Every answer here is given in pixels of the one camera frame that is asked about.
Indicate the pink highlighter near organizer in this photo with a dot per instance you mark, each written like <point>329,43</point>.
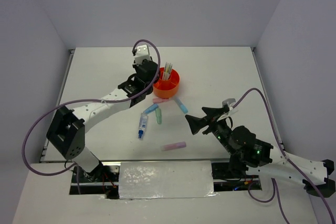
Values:
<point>159,100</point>

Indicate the pink purple highlighter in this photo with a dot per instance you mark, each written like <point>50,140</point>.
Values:
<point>174,146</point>

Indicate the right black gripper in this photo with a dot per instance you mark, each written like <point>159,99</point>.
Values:
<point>195,123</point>

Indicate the blue capped glue bottle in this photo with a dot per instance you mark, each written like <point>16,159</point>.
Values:
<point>142,125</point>

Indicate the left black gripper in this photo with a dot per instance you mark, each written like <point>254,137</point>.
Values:
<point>135,66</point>

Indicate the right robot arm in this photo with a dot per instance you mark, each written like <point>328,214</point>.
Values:
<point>251,156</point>

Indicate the silver foil cover plate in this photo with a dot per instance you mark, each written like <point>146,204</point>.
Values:
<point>164,180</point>

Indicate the grey white thin pen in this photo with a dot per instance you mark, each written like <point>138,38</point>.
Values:
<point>164,71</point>

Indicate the orange round divided organizer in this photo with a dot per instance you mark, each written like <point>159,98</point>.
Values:
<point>166,89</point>

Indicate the blue highlighter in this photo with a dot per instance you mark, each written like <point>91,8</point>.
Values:
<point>151,109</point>
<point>180,105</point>

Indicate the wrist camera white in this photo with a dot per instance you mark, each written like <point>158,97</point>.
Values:
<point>141,53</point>
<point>228,103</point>

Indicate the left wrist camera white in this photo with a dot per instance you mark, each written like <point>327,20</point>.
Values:
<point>141,53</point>

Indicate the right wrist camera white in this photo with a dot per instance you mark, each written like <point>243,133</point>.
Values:
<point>228,103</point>

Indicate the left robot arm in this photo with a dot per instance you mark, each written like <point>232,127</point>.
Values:
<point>68,128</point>

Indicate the green highlighter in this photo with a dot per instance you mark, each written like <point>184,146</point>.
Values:
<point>158,115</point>

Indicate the yellow thin pen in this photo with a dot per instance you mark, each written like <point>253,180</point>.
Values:
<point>167,68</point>

